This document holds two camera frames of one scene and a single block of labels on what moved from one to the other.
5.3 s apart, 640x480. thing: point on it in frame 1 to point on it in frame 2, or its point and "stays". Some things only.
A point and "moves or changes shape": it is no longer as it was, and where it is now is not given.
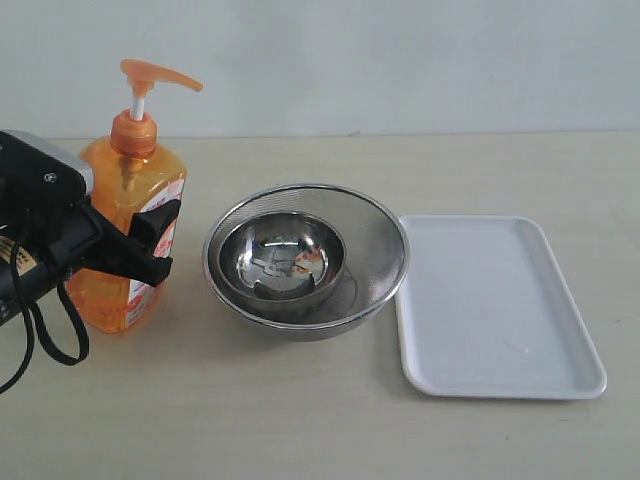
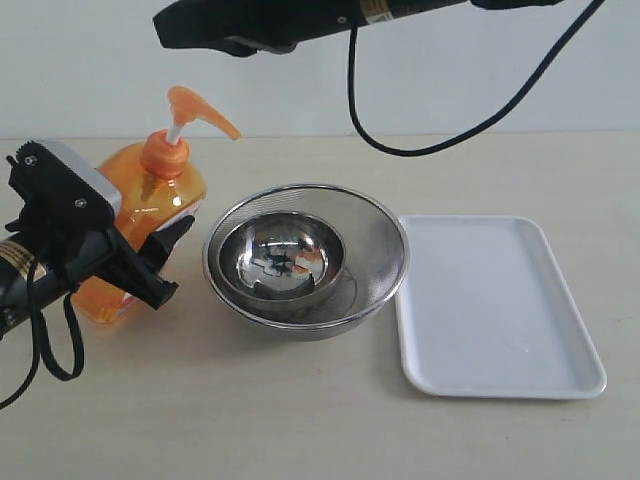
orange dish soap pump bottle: [132, 172] moves or changes shape
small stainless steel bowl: [282, 256] stays
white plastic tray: [485, 313] stays
